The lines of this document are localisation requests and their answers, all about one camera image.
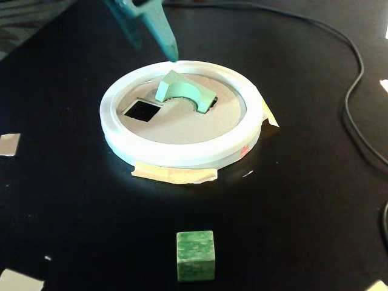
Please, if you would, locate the dark green cube block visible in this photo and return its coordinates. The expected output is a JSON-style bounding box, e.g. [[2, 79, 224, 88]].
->
[[176, 230, 216, 283]]

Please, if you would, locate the tan tape piece bottom-left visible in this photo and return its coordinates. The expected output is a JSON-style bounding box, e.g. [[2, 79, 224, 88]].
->
[[0, 268, 45, 291]]

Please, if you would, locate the short tan masking tape strip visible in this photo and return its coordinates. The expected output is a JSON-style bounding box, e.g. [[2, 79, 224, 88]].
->
[[260, 99, 280, 129]]

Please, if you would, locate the long black cable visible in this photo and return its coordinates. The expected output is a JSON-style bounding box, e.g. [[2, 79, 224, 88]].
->
[[163, 0, 388, 175]]

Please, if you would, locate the beige paper tape square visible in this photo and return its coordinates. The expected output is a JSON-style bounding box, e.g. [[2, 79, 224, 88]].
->
[[0, 133, 21, 157]]

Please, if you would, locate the black cable loop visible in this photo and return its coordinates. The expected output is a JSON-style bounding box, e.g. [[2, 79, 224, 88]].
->
[[380, 201, 388, 252]]

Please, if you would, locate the light green U shape block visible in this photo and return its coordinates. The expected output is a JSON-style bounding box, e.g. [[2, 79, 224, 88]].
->
[[154, 69, 218, 115]]

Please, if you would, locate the white round shape sorter container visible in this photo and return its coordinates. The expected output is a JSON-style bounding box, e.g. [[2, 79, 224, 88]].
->
[[99, 59, 263, 169]]

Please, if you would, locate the long tan masking tape strip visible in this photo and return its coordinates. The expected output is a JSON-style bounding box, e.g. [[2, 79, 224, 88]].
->
[[130, 162, 219, 185]]

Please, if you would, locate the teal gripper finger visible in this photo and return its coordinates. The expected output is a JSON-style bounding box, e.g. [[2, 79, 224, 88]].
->
[[133, 0, 179, 64], [102, 0, 144, 51]]

